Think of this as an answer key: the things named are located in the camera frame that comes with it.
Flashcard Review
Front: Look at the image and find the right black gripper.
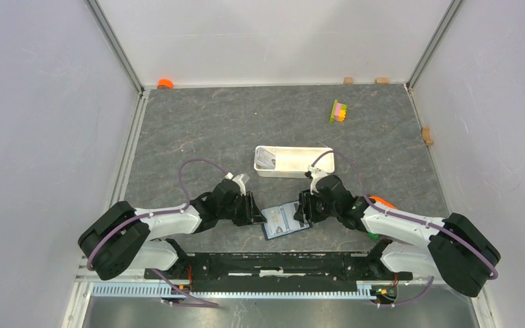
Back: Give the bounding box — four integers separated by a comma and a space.
293, 189, 340, 225

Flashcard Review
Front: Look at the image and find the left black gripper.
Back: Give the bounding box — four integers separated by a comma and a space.
218, 191, 267, 226

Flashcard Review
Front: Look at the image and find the blue card holder wallet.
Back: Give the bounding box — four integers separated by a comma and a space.
261, 202, 312, 241

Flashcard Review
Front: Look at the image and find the white plastic tray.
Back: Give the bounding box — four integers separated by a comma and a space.
253, 146, 331, 178

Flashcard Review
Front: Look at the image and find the white credit card gold chip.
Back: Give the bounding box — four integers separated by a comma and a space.
254, 148, 276, 169

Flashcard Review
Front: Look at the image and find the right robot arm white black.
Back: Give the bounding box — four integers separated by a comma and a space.
295, 172, 501, 297

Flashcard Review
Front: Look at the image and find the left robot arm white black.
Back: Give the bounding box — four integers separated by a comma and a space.
78, 176, 267, 281

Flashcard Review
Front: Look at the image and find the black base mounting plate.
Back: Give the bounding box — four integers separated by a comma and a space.
162, 251, 413, 292

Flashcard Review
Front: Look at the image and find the green toy block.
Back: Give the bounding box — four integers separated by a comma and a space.
367, 232, 379, 241

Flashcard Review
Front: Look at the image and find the colourful toy block stack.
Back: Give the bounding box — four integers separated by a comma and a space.
329, 100, 348, 122

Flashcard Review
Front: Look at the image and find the curved wooden piece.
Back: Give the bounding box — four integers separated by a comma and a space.
421, 126, 434, 147

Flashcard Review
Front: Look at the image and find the orange round cap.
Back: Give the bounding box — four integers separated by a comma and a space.
157, 79, 174, 89

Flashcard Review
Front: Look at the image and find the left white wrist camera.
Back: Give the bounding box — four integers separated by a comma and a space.
225, 172, 250, 195

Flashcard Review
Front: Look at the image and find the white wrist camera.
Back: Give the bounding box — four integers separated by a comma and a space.
306, 165, 329, 194
225, 172, 250, 195

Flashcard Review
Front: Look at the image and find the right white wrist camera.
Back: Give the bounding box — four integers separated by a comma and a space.
306, 165, 329, 194

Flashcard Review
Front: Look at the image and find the orange plastic ring toy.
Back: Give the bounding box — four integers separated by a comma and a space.
368, 195, 396, 209

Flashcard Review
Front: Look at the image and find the white cable comb rail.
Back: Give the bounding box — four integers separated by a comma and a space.
91, 282, 376, 301

